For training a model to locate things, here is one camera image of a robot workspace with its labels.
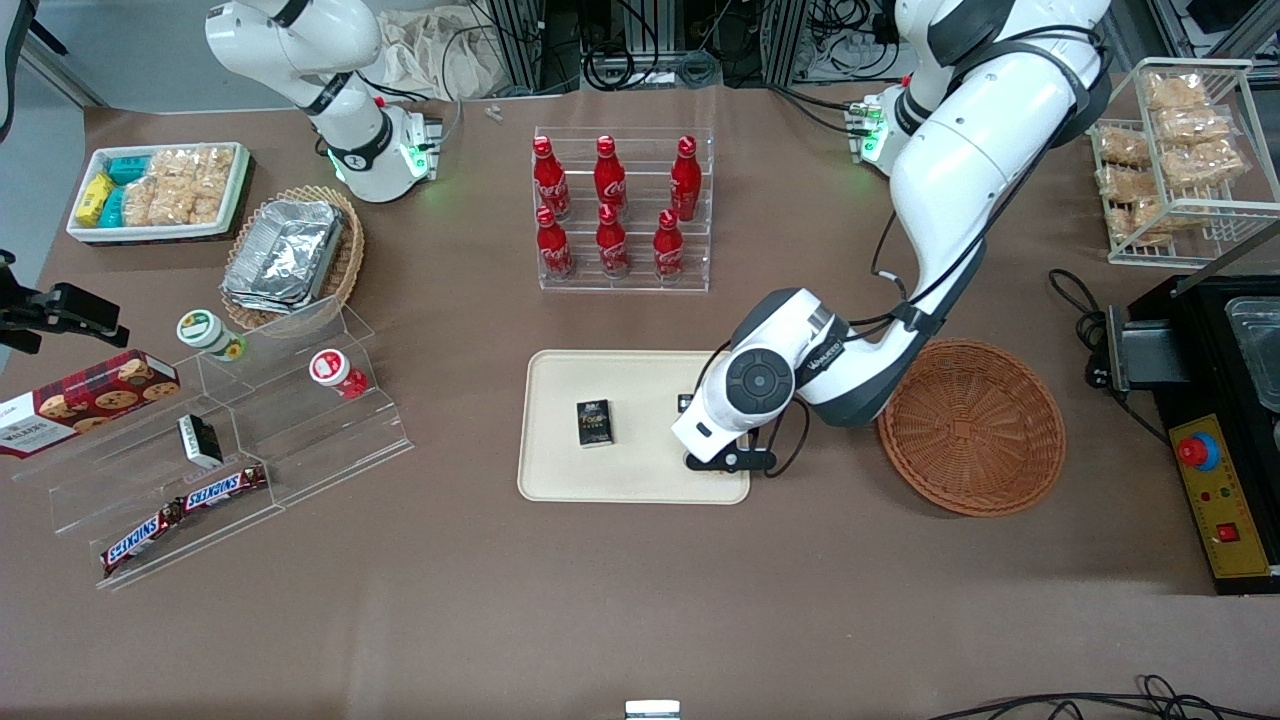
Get red lid cup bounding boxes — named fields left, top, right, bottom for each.
left=308, top=349, right=369, bottom=400

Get black and white small box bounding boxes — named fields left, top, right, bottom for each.
left=177, top=413, right=225, bottom=469

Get black chair part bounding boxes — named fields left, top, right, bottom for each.
left=0, top=0, right=69, bottom=141

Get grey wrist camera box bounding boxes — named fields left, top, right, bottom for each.
left=684, top=447, right=778, bottom=474

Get oval light wicker basket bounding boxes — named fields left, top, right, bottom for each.
left=221, top=185, right=366, bottom=332

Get black camera clamp mount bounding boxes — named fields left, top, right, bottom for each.
left=0, top=250, right=132, bottom=356

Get white cloth bag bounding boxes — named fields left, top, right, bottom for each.
left=375, top=8, right=506, bottom=101

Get black machine housing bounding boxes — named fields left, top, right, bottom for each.
left=1088, top=275, right=1280, bottom=597

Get clear acrylic bottle rack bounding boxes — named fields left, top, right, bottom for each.
left=533, top=127, right=716, bottom=294

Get snickers chocolate bar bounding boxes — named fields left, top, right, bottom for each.
left=101, top=503, right=186, bottom=578
left=178, top=464, right=269, bottom=513

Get aluminium foil container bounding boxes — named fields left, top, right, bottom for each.
left=222, top=199, right=346, bottom=314

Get yellow snack packet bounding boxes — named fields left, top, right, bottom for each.
left=75, top=172, right=116, bottom=227

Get red tartan cookie box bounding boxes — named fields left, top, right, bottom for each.
left=0, top=350, right=182, bottom=460

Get wrapped cracker pack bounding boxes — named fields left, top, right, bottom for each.
left=1098, top=163, right=1166, bottom=205
left=1155, top=105, right=1233, bottom=147
left=1110, top=200, right=1177, bottom=247
left=1165, top=140, right=1249, bottom=191
left=1143, top=72, right=1209, bottom=111
left=1095, top=125, right=1153, bottom=167

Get green lid cup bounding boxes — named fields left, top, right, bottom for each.
left=177, top=309, right=248, bottom=362

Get red cola bottle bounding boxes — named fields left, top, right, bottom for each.
left=654, top=209, right=686, bottom=282
left=596, top=204, right=632, bottom=278
left=536, top=206, right=576, bottom=281
left=594, top=135, right=629, bottom=219
left=533, top=136, right=571, bottom=221
left=670, top=135, right=703, bottom=222

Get black power cable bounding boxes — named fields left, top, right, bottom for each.
left=1048, top=268, right=1171, bottom=446

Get round brown wicker basket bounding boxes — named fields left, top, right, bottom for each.
left=877, top=340, right=1067, bottom=518

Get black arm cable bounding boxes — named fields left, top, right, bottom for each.
left=760, top=40, right=1101, bottom=479

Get aluminium frame post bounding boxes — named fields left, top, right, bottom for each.
left=480, top=0, right=583, bottom=96

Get white rectangular snack tray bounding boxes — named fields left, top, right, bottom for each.
left=66, top=142, right=251, bottom=244

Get white wire rack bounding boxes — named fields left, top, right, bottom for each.
left=1088, top=57, right=1280, bottom=268

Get beige plastic tray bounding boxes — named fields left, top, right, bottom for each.
left=517, top=349, right=751, bottom=505

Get clear acrylic stepped shelf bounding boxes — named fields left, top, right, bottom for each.
left=12, top=297, right=415, bottom=591

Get yellow emergency stop box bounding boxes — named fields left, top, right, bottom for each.
left=1168, top=413, right=1274, bottom=581

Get coiled black cable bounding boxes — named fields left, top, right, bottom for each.
left=585, top=45, right=721, bottom=93

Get black floor cable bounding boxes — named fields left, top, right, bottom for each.
left=925, top=675, right=1280, bottom=720

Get clear rice cracker bag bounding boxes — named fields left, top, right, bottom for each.
left=190, top=147, right=237, bottom=226
left=120, top=150, right=196, bottom=227

